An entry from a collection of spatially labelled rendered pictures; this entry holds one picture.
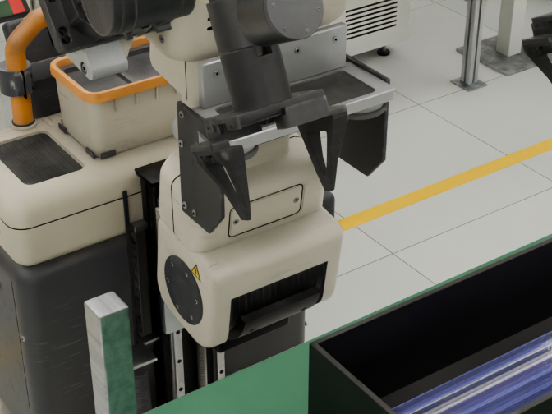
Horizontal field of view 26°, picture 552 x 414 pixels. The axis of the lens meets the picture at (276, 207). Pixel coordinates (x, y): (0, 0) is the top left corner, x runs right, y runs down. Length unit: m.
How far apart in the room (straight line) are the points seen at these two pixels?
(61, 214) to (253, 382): 0.68
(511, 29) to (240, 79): 3.04
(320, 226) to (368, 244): 1.42
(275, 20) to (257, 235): 0.67
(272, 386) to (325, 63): 0.53
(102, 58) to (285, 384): 0.46
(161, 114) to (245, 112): 0.79
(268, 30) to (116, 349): 0.31
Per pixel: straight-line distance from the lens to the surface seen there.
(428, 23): 4.39
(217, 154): 1.09
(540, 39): 1.35
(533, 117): 3.78
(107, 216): 1.84
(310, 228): 1.68
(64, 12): 1.40
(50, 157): 1.87
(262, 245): 1.65
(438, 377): 1.18
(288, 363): 1.21
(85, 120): 1.84
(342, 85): 1.54
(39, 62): 1.97
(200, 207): 1.52
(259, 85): 1.10
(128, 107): 1.83
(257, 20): 1.05
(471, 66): 3.91
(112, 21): 1.27
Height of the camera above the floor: 1.72
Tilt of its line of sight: 32 degrees down
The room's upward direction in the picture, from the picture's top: straight up
